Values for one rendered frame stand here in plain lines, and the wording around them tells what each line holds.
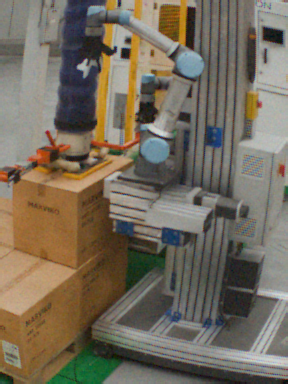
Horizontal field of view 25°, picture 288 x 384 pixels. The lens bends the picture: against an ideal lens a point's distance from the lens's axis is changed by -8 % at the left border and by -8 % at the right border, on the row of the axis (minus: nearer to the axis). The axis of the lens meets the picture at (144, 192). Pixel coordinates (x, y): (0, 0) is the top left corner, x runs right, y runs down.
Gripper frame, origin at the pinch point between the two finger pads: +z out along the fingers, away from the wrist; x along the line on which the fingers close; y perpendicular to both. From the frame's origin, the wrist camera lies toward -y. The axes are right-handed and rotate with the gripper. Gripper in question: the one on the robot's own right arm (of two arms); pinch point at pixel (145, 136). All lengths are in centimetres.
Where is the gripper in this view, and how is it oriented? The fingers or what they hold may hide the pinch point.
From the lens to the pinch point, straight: 360.3
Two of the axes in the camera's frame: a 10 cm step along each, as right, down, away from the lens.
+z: -0.7, 9.4, 3.4
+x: 9.0, 2.0, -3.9
